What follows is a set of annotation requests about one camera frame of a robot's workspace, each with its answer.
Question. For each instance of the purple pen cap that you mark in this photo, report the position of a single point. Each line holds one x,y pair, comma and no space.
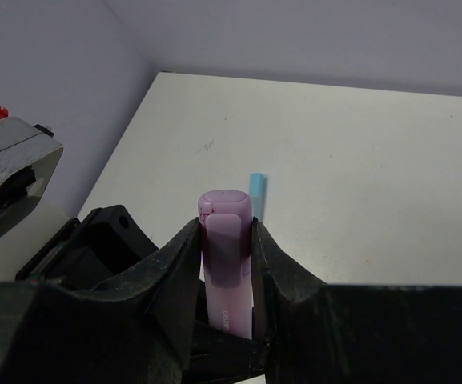
225,218

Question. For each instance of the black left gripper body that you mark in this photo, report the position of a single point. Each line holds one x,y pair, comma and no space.
85,252

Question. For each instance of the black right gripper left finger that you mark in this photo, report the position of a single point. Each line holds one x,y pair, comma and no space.
144,317

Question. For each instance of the blue pen cap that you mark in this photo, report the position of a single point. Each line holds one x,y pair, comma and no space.
257,186

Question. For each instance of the purple highlighter pen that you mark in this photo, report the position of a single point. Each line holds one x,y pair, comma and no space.
231,309

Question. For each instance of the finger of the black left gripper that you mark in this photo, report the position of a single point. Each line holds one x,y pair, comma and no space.
213,350

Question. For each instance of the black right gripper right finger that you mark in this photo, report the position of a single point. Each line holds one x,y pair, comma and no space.
285,295

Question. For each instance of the blue highlighter pen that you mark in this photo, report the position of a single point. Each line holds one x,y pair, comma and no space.
258,206

